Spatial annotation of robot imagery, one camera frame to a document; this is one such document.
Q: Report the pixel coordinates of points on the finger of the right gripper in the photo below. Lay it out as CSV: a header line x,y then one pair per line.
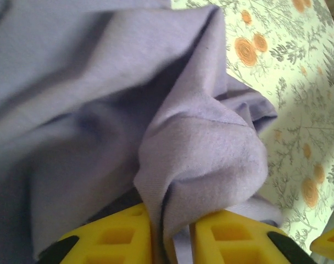
x,y
331,242

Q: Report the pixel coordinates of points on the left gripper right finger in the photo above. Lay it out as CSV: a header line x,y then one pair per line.
x,y
233,242

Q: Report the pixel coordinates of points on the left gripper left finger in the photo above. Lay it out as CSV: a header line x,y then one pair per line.
x,y
114,239

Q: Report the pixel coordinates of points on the purple t-shirt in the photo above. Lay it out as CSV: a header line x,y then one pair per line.
x,y
101,110

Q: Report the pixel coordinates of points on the floral tablecloth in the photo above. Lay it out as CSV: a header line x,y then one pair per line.
x,y
293,82

